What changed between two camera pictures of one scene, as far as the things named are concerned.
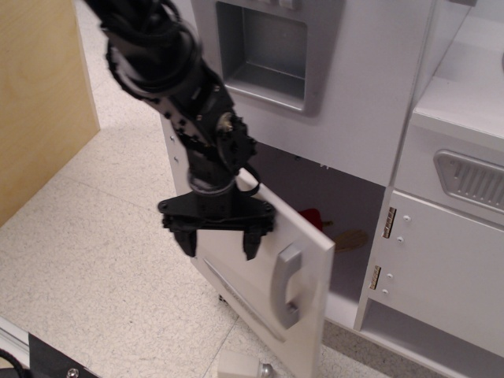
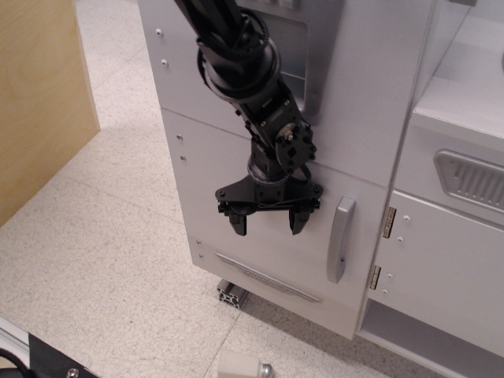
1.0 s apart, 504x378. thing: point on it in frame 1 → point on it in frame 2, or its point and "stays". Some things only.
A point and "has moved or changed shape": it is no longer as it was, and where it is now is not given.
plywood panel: [47, 110] stays
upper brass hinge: [389, 222] stays
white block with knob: [232, 365] stays
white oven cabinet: [438, 276] stays
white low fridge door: [279, 301] has moved or changed shape
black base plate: [45, 361] stays
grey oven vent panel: [471, 179] stays
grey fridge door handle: [286, 262] → [341, 226]
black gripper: [228, 209] → [268, 190]
